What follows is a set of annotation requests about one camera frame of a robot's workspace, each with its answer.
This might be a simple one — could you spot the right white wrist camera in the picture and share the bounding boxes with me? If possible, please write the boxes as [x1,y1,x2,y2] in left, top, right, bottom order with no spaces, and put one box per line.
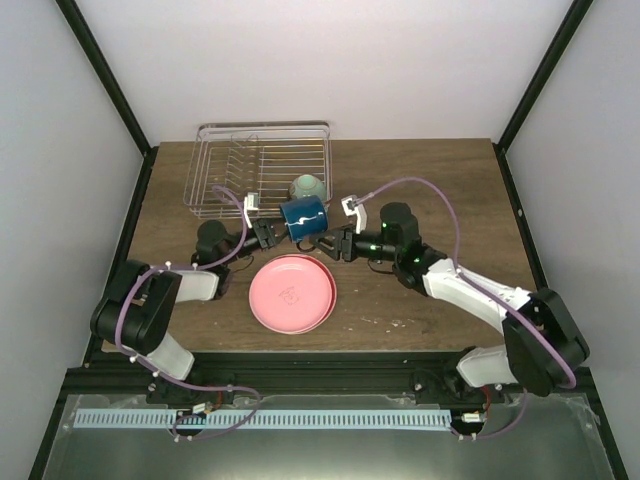
[341,195,368,234]

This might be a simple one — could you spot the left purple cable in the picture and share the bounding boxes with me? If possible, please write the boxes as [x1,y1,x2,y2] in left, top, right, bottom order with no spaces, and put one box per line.
[114,184,264,441]

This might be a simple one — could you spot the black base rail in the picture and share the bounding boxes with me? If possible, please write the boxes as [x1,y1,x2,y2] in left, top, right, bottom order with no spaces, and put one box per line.
[67,351,591,406]

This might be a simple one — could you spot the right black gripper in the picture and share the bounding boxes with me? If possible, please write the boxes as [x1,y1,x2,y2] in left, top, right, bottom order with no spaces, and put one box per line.
[310,225,399,263]

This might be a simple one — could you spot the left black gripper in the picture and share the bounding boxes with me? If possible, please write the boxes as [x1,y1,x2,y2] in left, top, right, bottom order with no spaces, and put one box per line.
[220,217,298,266]

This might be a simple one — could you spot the wire dish rack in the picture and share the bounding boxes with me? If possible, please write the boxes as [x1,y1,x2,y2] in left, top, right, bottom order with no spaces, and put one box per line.
[183,120,333,220]

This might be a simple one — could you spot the pink plate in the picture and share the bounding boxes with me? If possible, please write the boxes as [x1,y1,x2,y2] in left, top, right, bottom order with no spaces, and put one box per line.
[248,254,330,335]

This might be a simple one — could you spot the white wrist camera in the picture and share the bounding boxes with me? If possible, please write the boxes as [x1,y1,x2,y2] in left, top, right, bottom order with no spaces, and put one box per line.
[341,195,368,234]
[243,192,259,229]

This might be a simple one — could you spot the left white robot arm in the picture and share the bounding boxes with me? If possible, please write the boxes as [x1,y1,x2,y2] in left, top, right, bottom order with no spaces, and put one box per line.
[91,219,288,404]

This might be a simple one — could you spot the red plate underneath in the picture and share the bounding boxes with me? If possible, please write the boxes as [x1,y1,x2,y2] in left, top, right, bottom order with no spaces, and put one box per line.
[301,255,337,333]

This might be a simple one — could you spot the dark blue mug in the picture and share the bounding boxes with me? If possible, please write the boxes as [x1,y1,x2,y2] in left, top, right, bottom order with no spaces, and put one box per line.
[280,195,328,243]

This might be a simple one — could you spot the green floral bowl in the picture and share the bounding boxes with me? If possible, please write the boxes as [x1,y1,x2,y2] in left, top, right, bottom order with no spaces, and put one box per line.
[288,174,327,202]

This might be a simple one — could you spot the purple cable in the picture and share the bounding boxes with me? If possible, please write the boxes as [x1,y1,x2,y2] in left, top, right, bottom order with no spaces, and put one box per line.
[114,184,264,441]
[354,177,577,391]

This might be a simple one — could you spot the light blue slotted strip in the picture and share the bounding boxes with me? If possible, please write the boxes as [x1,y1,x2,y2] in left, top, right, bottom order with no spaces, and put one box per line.
[73,408,452,431]

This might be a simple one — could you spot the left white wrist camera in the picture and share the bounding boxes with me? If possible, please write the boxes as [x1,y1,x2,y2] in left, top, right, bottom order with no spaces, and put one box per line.
[243,192,259,229]

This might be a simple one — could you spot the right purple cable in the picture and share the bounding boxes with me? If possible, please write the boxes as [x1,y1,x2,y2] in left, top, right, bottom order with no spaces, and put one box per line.
[354,177,577,391]

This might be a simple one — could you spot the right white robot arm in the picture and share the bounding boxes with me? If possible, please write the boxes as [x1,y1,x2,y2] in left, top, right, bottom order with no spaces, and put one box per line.
[309,202,590,403]

